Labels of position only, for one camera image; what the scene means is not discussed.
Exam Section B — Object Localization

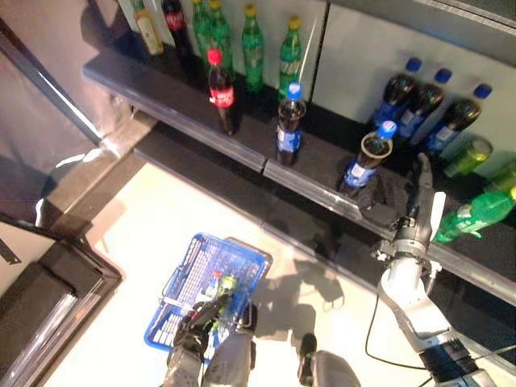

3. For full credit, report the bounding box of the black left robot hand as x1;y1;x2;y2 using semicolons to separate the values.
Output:
172;296;235;364

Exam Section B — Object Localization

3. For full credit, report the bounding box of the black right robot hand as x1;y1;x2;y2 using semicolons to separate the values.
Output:
405;152;447;243

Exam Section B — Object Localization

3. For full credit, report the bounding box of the blue plastic shopping basket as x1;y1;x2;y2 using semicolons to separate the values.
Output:
144;232;273;366

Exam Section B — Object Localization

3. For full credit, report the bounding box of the cola bottle blue label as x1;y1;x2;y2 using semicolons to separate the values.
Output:
397;67;453;142
422;83;493;156
370;56;422;130
336;119;398;198
275;81;307;167

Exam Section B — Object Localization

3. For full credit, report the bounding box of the yellow-green drink bottle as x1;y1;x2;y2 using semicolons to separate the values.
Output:
442;136;495;181

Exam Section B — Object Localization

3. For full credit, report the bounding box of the black drink display shelf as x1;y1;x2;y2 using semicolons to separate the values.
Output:
80;0;516;364

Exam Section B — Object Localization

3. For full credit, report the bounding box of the pale yellow drink bottle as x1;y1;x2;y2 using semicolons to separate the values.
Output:
132;0;165;56

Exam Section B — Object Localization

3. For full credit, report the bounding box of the silver left robot leg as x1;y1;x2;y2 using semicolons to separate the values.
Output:
201;304;259;387

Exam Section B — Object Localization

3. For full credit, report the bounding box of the silver robot leg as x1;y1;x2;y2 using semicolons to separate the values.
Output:
201;304;259;387
297;332;362;387

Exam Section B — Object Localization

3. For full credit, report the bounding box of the silver right robot leg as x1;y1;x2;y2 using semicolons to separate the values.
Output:
297;332;362;387

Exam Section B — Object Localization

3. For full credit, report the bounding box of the dark glass-front display cabinet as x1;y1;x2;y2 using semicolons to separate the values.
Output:
0;213;124;387

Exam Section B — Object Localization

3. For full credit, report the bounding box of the cola bottle red label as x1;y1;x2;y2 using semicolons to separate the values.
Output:
206;48;239;136
160;0;194;56

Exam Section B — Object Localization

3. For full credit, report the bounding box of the dark framed glass door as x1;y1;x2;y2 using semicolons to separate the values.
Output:
0;0;122;162

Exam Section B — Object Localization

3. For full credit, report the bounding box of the clear shelf front rail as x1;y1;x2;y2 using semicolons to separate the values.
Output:
262;159;516;307
81;64;267;173

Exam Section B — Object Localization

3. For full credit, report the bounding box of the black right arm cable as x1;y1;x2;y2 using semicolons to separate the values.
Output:
364;293;429;370

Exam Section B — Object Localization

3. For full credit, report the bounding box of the dark blue hanging strap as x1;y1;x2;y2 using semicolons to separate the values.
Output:
0;236;22;265

